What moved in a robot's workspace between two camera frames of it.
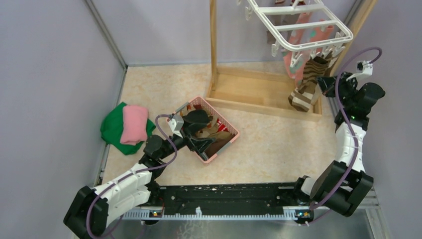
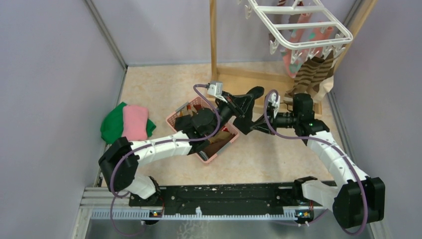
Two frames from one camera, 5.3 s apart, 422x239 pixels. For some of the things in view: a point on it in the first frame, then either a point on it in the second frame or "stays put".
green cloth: [112, 128] stays put
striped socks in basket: [215, 129] stays put
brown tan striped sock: [304, 96] to [303, 77]
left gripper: [199, 145] to [232, 103]
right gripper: [327, 85] to [263, 126]
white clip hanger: [301, 27] stays put
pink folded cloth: [134, 124] stays put
